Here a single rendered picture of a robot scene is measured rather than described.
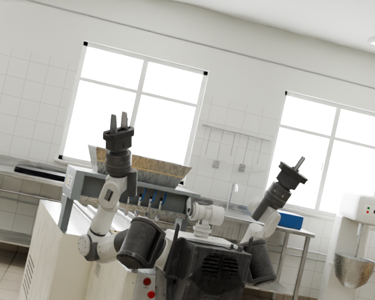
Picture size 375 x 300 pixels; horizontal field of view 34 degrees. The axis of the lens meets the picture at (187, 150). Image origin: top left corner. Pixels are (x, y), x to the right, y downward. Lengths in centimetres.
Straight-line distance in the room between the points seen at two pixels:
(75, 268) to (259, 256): 143
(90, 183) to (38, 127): 329
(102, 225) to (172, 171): 128
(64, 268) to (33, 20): 385
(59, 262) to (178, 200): 75
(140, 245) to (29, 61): 484
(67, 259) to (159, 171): 69
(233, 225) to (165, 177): 286
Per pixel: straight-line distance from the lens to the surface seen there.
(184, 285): 192
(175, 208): 349
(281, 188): 227
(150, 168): 338
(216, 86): 675
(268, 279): 213
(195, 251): 188
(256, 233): 234
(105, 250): 212
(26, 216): 666
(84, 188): 335
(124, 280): 269
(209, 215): 207
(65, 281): 335
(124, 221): 402
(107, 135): 201
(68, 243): 330
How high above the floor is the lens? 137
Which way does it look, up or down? 1 degrees up
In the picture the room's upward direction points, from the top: 12 degrees clockwise
